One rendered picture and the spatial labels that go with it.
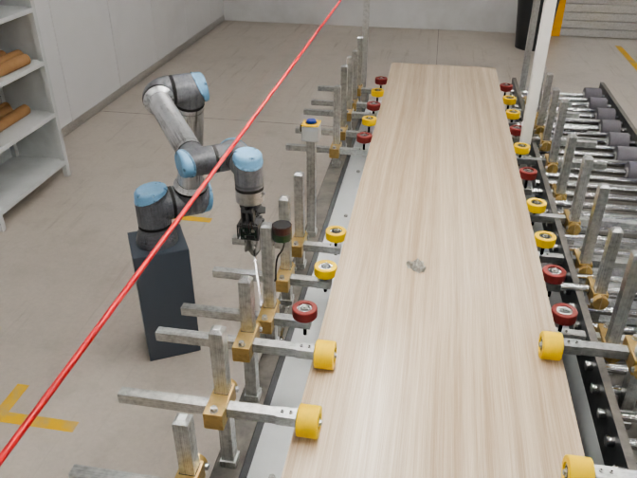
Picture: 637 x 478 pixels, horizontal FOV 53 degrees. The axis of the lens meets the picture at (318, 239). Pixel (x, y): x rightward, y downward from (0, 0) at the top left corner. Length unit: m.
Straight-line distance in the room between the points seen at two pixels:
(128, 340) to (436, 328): 1.90
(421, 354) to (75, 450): 1.65
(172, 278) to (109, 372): 0.58
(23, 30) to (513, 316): 3.98
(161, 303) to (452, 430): 1.77
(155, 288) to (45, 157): 2.54
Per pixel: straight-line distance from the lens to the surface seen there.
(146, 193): 2.92
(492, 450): 1.69
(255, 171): 1.98
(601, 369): 2.11
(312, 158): 2.65
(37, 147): 5.40
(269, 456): 2.00
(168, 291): 3.08
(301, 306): 2.05
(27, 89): 5.24
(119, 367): 3.32
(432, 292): 2.16
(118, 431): 3.02
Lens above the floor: 2.14
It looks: 31 degrees down
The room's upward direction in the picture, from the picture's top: straight up
